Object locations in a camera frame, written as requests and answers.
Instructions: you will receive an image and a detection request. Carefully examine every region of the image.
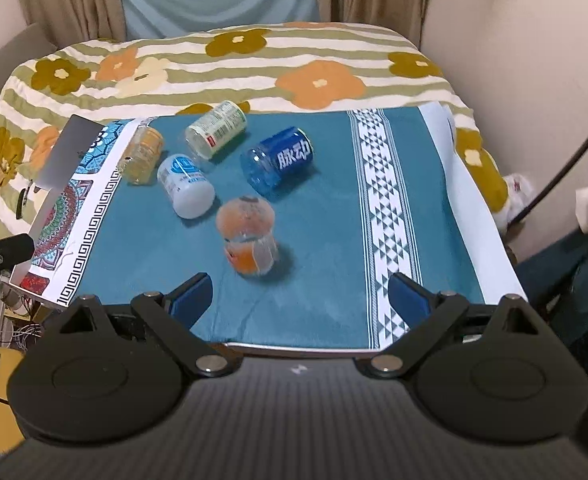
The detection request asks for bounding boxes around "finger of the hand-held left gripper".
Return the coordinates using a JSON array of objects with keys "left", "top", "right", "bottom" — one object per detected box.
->
[{"left": 0, "top": 233, "right": 35, "bottom": 298}]

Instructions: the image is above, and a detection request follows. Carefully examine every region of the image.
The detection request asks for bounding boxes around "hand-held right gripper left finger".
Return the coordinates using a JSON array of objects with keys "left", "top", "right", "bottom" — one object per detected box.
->
[{"left": 56, "top": 272, "right": 235, "bottom": 379}]

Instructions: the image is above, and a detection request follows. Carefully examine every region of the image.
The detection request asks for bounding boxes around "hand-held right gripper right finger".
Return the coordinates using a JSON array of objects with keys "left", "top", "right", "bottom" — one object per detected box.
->
[{"left": 356, "top": 272, "right": 543, "bottom": 379}]

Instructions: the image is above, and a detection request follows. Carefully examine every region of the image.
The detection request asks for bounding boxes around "orange drink bottle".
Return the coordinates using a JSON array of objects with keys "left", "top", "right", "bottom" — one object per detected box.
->
[{"left": 216, "top": 196, "right": 279, "bottom": 278}]

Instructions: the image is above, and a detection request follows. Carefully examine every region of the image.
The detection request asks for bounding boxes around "mandala print cloth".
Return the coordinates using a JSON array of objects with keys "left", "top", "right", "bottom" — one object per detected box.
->
[{"left": 10, "top": 118, "right": 142, "bottom": 307}]

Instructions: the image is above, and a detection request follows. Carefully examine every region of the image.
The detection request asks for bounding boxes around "teal patterned tablecloth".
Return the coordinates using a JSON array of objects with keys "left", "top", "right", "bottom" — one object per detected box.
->
[{"left": 56, "top": 101, "right": 529, "bottom": 352}]

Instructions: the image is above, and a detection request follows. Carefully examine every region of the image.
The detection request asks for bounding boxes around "white blue-label bottle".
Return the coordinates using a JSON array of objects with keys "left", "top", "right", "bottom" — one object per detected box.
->
[{"left": 157, "top": 153, "right": 216, "bottom": 220}]

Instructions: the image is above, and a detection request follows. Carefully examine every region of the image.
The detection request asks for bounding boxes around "silver laptop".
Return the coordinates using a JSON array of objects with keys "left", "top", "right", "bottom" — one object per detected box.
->
[{"left": 27, "top": 114, "right": 108, "bottom": 241}]

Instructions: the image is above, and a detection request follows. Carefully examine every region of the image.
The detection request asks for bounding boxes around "amber tea bottle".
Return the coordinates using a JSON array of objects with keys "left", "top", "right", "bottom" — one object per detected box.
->
[{"left": 117, "top": 126, "right": 165, "bottom": 185}]

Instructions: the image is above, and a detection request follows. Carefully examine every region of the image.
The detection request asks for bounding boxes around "white plastic bag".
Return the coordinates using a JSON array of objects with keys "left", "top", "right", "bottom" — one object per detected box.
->
[{"left": 494, "top": 174, "right": 538, "bottom": 233}]

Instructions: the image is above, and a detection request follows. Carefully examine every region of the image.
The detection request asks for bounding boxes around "blue drink bottle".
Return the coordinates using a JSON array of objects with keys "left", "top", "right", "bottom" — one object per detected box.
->
[{"left": 239, "top": 126, "right": 315, "bottom": 196}]

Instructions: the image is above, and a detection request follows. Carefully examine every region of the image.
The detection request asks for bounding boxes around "dark blue cloth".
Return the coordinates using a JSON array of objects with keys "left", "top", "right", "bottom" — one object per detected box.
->
[{"left": 516, "top": 227, "right": 588, "bottom": 356}]

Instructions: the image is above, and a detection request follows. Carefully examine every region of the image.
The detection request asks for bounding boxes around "green-label white bottle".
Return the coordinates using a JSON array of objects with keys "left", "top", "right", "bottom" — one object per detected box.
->
[{"left": 184, "top": 100, "right": 247, "bottom": 160}]

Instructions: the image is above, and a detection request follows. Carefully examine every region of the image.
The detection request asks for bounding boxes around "beige sofa back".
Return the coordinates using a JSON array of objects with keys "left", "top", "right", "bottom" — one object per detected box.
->
[{"left": 0, "top": 22, "right": 59, "bottom": 111}]

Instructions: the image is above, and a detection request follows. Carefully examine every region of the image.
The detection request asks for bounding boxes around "floral striped blanket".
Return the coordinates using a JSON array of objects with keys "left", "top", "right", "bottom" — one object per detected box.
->
[{"left": 0, "top": 21, "right": 510, "bottom": 241}]

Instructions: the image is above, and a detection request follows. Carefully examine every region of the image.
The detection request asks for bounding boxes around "black cable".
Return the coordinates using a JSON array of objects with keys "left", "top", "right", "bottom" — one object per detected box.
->
[{"left": 504, "top": 101, "right": 588, "bottom": 226}]

